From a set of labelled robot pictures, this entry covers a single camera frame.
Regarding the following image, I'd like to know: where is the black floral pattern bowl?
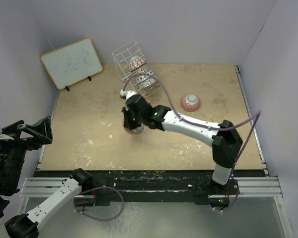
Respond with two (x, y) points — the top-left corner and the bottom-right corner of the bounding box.
(139, 77), (156, 89)

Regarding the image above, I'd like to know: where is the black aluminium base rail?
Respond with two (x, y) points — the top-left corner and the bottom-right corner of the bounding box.
(22, 169), (281, 206)

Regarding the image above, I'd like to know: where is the red diamond dot bowl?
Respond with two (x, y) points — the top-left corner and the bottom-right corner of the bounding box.
(136, 71), (154, 84)

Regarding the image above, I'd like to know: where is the brown lattice pattern bowl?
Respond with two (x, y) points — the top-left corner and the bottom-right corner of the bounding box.
(131, 64), (152, 75)

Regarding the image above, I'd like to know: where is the grey medallion pattern bowl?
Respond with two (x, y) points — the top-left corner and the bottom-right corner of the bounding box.
(123, 120), (144, 134)

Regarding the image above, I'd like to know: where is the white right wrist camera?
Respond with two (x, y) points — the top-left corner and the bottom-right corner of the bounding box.
(120, 90), (137, 100)

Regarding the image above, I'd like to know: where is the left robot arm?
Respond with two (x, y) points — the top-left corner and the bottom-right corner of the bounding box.
(0, 116), (92, 238)

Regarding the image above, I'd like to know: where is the white wire dish rack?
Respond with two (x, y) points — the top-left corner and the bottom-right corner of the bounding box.
(112, 40), (160, 98)

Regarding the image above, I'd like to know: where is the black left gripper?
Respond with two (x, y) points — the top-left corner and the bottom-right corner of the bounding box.
(0, 114), (52, 191)

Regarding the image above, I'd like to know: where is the blue triangle pattern bowl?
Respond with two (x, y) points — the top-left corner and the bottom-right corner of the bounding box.
(128, 56), (147, 71)

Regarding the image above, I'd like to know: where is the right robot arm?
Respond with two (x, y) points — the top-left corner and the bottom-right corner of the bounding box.
(120, 90), (243, 194)

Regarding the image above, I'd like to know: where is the yellow framed whiteboard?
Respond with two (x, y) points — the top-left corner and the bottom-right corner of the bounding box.
(40, 38), (103, 90)

